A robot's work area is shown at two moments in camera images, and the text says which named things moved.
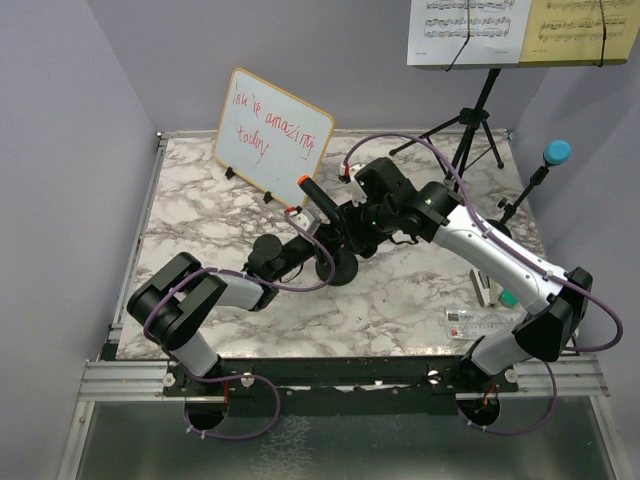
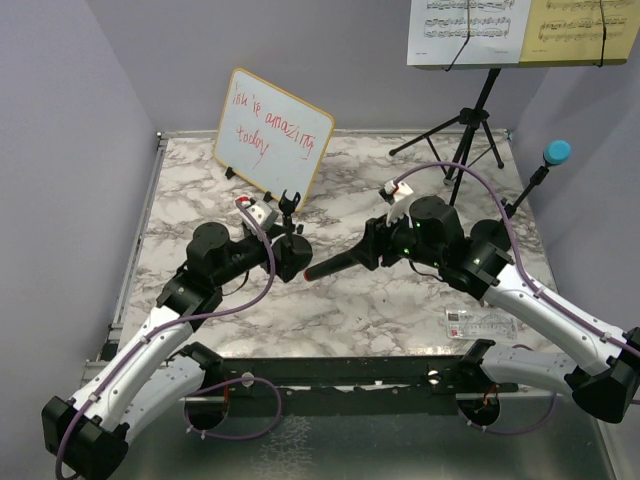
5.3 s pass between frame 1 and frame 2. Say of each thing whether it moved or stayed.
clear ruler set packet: stayed
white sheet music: stayed
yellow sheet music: stayed
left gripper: moved
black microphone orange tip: moved
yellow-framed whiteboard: stayed
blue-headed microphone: stayed
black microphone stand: moved
